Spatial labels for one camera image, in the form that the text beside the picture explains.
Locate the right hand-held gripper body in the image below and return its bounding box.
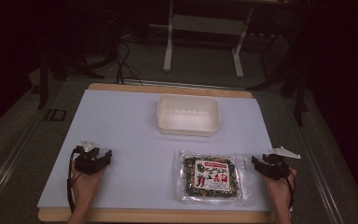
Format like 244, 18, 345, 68
261, 146, 302, 181

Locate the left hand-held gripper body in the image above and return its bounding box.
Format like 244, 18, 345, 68
73, 138, 107, 175

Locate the clear packet of mixed snacks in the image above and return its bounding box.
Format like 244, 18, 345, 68
172, 150, 252, 207

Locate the white plastic container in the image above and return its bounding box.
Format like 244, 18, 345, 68
156, 93, 221, 137

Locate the person's left hand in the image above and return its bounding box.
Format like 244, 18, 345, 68
70, 167, 107, 215

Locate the person's right hand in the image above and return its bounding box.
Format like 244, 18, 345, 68
262, 167, 298, 211

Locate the white table mat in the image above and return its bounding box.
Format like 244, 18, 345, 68
36, 89, 274, 213

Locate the black metal stand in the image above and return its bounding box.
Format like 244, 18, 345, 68
248, 18, 310, 127
36, 36, 105, 110

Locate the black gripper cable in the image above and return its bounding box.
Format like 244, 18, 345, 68
282, 161, 296, 210
66, 145, 85, 215

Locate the black floor cable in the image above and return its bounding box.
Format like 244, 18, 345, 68
115, 40, 144, 86

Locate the white metal desk frame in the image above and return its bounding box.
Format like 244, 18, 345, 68
162, 0, 288, 79

